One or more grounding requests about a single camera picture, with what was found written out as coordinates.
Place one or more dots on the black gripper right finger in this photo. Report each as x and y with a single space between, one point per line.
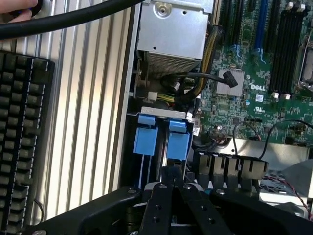
200 213

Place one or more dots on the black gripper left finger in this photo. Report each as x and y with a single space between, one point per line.
156 210

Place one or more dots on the blue disk carrier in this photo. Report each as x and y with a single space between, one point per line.
145 142
177 144

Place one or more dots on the person's hand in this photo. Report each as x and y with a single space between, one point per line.
17 5

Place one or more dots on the black plastic fan shroud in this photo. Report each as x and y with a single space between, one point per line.
232 169

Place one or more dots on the silver open PC case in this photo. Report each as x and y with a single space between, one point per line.
281 150

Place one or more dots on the green Dell motherboard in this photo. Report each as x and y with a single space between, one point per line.
244 112

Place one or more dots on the silver chipset heatsink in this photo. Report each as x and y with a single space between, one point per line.
232 88

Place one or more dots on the black computer keyboard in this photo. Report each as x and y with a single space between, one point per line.
22 137

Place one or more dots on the black RAM slot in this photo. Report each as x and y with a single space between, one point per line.
295 54
277 54
289 54
283 54

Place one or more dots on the silver metal power supply cage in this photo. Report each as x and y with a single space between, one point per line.
171 31

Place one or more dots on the blue RAM slot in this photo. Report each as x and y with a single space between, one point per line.
260 24

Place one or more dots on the black and white round device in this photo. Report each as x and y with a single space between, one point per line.
40 7

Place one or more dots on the silver disk bay bracket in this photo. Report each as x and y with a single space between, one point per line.
163 112

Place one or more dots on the CPU socket with metal frame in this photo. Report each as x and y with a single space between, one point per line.
307 68

